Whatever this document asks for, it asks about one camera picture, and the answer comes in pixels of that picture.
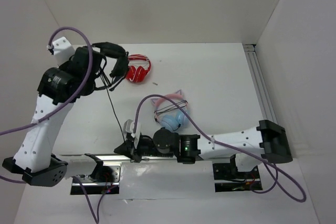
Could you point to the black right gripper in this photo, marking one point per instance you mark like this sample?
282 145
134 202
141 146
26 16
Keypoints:
126 148

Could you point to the black headset with microphone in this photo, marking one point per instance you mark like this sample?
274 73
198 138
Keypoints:
121 66

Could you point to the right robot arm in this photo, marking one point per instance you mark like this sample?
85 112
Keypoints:
266 142

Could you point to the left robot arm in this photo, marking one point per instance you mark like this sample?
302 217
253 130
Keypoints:
58 90

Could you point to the red headphones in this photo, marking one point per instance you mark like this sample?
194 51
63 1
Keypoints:
137 74

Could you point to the pink blue cat-ear headphones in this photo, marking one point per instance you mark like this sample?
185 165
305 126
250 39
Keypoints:
169 116

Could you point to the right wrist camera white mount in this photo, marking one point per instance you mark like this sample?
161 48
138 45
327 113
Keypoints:
129 127

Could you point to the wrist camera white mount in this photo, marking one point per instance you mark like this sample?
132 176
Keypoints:
129 127
62 50

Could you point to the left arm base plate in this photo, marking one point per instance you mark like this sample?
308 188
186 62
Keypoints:
105 180

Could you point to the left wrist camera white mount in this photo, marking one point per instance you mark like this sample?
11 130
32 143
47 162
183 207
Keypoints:
62 50

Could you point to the aluminium front rail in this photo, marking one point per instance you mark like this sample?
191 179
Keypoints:
117 158

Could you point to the aluminium rail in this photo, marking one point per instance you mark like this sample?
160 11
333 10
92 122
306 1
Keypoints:
259 83
117 158

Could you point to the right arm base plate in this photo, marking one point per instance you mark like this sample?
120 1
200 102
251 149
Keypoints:
228 179

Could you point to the aluminium right side rail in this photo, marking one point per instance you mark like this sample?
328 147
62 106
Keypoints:
259 83

